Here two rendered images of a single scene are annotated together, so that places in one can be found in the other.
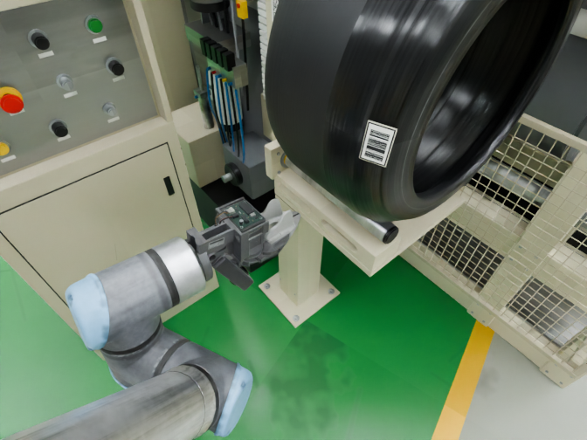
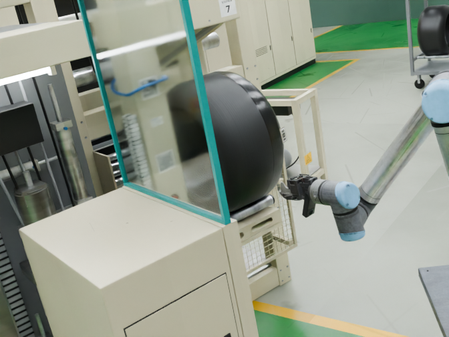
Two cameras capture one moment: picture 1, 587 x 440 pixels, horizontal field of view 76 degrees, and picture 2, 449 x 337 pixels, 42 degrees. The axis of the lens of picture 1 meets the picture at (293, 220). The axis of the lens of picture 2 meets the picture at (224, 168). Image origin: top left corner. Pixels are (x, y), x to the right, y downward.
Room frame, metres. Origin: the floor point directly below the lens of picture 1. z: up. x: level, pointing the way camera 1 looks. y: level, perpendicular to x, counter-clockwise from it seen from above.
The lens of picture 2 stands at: (0.46, 2.16, 1.90)
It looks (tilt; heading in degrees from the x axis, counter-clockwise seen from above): 19 degrees down; 275
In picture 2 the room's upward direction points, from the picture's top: 11 degrees counter-clockwise
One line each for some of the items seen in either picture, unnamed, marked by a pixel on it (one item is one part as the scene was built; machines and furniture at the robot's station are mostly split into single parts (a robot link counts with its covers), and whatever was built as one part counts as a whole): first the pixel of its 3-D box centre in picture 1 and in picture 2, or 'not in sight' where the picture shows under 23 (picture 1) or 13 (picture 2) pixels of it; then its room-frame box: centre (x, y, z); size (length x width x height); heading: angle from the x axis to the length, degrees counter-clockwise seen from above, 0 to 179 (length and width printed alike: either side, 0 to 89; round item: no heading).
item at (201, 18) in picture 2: not in sight; (168, 15); (0.82, -0.51, 1.71); 0.61 x 0.25 x 0.15; 40
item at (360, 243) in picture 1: (331, 209); (242, 228); (0.64, -0.10, 0.83); 0.36 x 0.09 x 0.06; 40
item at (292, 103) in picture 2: not in sight; (281, 140); (0.39, -2.59, 0.40); 0.60 x 0.35 x 0.80; 146
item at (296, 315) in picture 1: (299, 288); not in sight; (0.91, -0.03, 0.01); 0.27 x 0.27 x 0.02; 40
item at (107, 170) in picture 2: not in sight; (126, 177); (1.14, -0.36, 1.05); 0.20 x 0.15 x 0.30; 40
